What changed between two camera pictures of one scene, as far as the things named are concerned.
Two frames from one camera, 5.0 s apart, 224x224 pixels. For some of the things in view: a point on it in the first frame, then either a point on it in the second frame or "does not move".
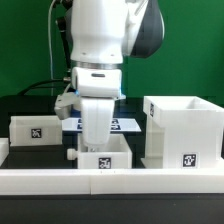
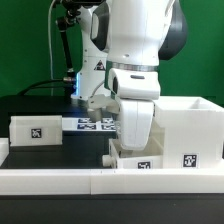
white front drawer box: (114, 155) -> (150, 157)
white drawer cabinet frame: (182, 132) does not move
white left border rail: (4, 150) does not move
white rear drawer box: (35, 130) does not move
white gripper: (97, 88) -> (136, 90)
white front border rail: (111, 181) does not move
